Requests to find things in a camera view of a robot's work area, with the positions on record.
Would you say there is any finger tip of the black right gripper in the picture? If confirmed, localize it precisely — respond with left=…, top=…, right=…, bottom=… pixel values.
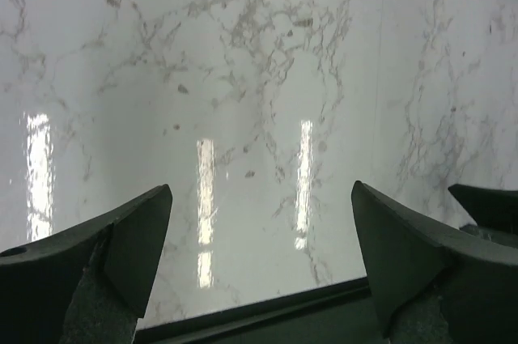
left=448, top=184, right=518, bottom=235

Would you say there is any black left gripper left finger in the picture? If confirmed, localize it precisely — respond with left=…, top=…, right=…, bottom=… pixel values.
left=1, top=185, right=172, bottom=343

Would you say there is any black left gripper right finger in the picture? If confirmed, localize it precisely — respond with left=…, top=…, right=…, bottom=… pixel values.
left=351, top=182, right=517, bottom=343

